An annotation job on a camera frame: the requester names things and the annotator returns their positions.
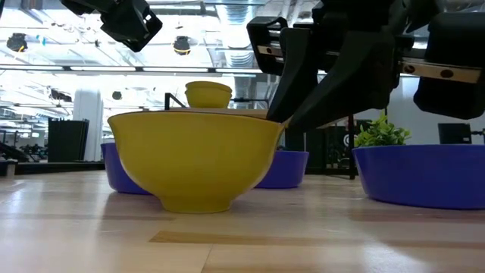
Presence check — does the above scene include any yellow bowl leaf-print inside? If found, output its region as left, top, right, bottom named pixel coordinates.
left=185, top=80, right=233, bottom=94
left=107, top=109, right=286, bottom=215
left=184, top=89, right=233, bottom=110

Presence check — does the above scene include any blue plastic bowl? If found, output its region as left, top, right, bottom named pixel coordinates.
left=351, top=143, right=485, bottom=211
left=100, top=142, right=152, bottom=196
left=254, top=149, right=310, bottom=190

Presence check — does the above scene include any black hanging lamp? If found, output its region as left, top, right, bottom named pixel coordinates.
left=6, top=33, right=29, bottom=53
left=173, top=36, right=192, bottom=56

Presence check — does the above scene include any green potted plant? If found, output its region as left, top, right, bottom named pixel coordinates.
left=354, top=113, right=412, bottom=149

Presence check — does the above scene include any long light strip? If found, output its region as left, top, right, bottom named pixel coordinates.
left=0, top=64, right=266, bottom=75

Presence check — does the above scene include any black monitor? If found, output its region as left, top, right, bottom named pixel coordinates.
left=438, top=123, right=473, bottom=145

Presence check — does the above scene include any black cabinet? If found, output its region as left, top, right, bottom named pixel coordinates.
left=48, top=118, right=90, bottom=163

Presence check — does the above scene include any wooden shelf black metal frame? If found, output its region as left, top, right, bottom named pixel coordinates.
left=142, top=92, right=357, bottom=180

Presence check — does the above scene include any silver spiral air duct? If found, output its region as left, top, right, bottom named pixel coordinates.
left=223, top=3, right=255, bottom=69

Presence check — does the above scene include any black aluminium rig frame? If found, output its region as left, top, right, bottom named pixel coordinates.
left=0, top=161, right=357, bottom=177

